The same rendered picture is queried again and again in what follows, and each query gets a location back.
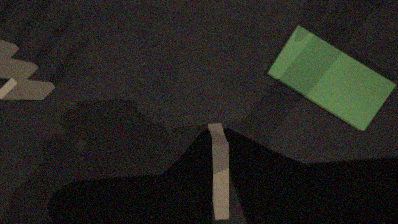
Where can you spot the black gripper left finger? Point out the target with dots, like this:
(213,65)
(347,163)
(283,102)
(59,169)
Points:
(183,194)

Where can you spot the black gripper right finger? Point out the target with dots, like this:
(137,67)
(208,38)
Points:
(275,189)

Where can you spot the green rectangular block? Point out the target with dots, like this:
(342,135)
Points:
(331,79)

